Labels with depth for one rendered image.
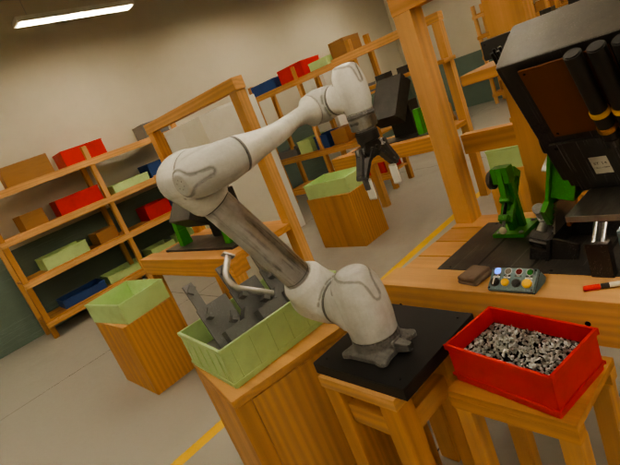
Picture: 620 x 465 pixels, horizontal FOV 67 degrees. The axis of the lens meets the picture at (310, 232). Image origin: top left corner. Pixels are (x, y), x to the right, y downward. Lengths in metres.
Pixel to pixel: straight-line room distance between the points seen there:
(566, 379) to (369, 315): 0.51
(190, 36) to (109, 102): 2.08
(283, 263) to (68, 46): 7.29
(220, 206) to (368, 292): 0.49
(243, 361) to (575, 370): 1.11
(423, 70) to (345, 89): 0.73
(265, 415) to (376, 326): 0.67
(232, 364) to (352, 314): 0.61
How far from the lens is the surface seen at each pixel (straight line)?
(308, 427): 2.00
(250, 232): 1.38
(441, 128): 2.19
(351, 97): 1.49
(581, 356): 1.32
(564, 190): 1.64
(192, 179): 1.15
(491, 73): 1.89
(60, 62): 8.33
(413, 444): 1.49
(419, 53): 2.16
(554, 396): 1.25
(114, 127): 8.28
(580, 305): 1.52
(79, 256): 7.24
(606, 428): 1.56
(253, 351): 1.86
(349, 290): 1.37
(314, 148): 7.95
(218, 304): 2.08
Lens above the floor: 1.67
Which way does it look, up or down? 15 degrees down
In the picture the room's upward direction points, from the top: 22 degrees counter-clockwise
